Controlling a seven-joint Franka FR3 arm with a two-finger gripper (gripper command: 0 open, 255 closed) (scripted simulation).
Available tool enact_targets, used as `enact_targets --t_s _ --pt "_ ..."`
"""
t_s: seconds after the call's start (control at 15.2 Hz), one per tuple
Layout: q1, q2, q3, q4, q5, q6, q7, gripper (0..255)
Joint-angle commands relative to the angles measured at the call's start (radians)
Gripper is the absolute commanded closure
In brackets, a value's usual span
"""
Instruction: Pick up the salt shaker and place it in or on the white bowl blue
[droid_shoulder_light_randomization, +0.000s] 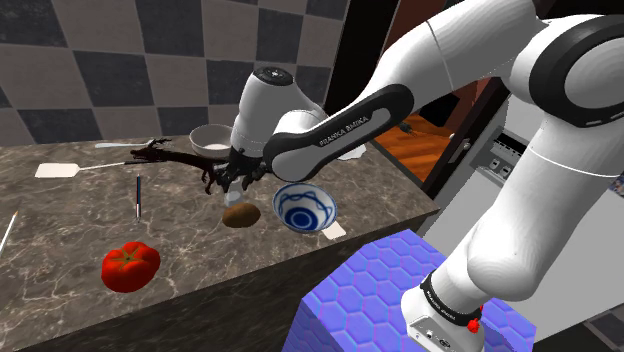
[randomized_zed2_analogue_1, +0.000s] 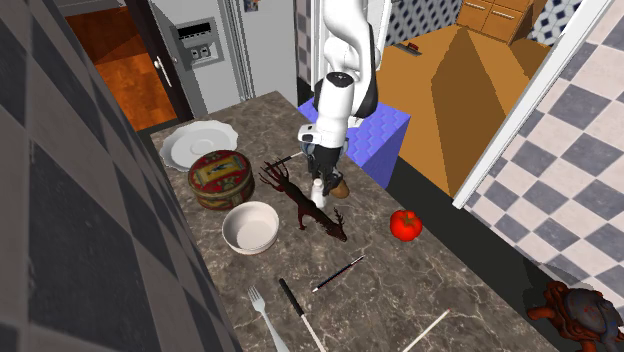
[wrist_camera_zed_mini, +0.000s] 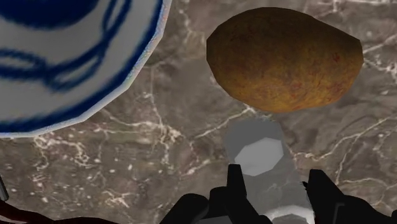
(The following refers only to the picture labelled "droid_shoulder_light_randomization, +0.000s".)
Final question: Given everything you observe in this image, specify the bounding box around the small pale cup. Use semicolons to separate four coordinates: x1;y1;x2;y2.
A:
223;184;245;209

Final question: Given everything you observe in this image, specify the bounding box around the plain white bowl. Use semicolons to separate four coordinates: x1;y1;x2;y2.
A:
188;123;236;161

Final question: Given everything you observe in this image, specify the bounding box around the brown potato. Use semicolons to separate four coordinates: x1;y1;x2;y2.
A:
222;202;262;229

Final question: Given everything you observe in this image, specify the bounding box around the black dragon figure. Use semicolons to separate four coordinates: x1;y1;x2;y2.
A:
129;137;230;196

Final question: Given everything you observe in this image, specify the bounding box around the blue and white patterned bowl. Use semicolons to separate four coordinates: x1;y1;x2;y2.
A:
271;182;339;234

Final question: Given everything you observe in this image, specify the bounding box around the white flat rectangular piece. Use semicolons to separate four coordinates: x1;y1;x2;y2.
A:
321;221;348;241

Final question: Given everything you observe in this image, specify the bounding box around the white plate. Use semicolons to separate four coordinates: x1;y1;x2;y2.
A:
337;143;368;162

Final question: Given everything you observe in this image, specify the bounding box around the grey spoon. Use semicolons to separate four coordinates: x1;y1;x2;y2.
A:
94;139;155;149

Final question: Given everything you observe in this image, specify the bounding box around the red tomato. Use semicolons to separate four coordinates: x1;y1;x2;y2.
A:
100;241;162;294

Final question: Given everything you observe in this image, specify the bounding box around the blue hexagon patterned robot stand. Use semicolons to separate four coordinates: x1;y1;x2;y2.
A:
281;228;538;352

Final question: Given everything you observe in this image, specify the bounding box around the white spatula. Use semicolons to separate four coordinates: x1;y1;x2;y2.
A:
34;160;144;179

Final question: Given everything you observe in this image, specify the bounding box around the dark brown door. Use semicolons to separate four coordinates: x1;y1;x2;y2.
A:
420;76;512;200

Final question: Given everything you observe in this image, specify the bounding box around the pale pencil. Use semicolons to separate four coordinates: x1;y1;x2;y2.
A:
0;210;20;256

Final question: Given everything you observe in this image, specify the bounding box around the white appliance with control panel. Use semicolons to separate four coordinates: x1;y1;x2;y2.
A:
469;94;540;189

